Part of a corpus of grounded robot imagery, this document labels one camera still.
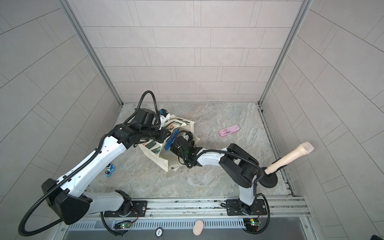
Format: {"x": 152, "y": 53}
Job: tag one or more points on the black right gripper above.
{"x": 174, "y": 148}

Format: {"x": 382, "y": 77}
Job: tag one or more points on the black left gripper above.
{"x": 163, "y": 136}

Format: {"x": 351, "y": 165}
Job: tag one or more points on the floral canvas tote bag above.
{"x": 161, "y": 154}

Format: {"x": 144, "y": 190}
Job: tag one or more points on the pink compass set case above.
{"x": 229, "y": 130}

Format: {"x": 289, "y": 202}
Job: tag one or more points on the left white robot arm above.
{"x": 70, "y": 201}

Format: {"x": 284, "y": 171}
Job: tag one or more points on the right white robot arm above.
{"x": 243, "y": 169}

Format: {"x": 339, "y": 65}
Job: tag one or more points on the blue plastic case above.
{"x": 171, "y": 140}

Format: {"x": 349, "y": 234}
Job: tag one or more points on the small blue white toy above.
{"x": 109, "y": 170}

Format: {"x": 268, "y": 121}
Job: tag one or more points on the beige oval button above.
{"x": 198, "y": 227}

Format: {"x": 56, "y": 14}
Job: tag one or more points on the round black knob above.
{"x": 159, "y": 232}

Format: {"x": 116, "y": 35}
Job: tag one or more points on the black round microphone base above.
{"x": 269, "y": 181}

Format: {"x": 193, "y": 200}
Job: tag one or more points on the left green circuit board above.
{"x": 124, "y": 225}

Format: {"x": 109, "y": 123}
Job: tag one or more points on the green circuit board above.
{"x": 252, "y": 225}
{"x": 124, "y": 225}

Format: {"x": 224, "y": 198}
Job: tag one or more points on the right green circuit board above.
{"x": 252, "y": 225}

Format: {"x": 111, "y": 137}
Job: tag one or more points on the beige microphone on stand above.
{"x": 302, "y": 150}

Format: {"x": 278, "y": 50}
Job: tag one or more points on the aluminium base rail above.
{"x": 216, "y": 213}

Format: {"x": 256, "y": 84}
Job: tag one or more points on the aluminium corner frame post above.
{"x": 289, "y": 41}

